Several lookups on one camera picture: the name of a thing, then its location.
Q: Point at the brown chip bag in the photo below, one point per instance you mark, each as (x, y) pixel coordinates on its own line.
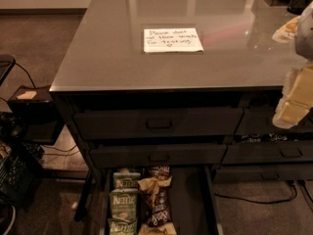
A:
(153, 191)

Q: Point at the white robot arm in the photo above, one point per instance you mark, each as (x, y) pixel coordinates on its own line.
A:
(299, 30)

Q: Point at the snack bags in right drawer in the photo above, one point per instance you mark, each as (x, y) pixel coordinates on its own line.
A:
(275, 137)

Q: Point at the top right drawer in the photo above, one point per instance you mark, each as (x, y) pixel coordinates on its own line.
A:
(259, 121)

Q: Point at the top left drawer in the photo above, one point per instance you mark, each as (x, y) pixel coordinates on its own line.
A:
(129, 124)

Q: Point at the middle right drawer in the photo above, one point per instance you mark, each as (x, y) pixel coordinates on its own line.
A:
(269, 153)

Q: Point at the bottom right drawer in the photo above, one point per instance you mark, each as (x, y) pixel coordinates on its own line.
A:
(227, 174)

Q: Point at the open bottom left drawer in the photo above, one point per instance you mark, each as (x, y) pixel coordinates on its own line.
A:
(191, 199)

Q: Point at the dark brown Sensible snack bag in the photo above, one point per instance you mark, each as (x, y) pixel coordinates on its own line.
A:
(161, 215)

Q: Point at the green Kettle bag top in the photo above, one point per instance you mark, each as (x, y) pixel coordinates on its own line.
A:
(125, 179)

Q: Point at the green kettle bag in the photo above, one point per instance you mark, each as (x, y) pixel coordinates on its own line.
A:
(125, 179)
(122, 227)
(124, 203)

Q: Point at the tan chip bag bottom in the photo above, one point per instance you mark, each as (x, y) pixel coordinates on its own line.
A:
(165, 229)

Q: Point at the green Kettle bag middle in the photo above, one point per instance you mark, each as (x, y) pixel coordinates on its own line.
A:
(124, 203)

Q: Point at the middle left drawer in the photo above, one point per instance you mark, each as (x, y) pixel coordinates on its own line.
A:
(146, 155)

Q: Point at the green Kettle bag bottom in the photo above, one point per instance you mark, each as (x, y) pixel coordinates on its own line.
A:
(122, 227)

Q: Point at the white handwritten paper note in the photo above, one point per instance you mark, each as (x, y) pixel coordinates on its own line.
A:
(167, 40)

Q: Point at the dark cabinet with glass top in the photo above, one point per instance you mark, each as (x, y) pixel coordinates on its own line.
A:
(106, 69)

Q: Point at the black box with label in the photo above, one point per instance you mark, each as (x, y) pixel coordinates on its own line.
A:
(42, 122)

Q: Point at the black chair edge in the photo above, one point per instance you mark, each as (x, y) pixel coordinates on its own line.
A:
(6, 64)

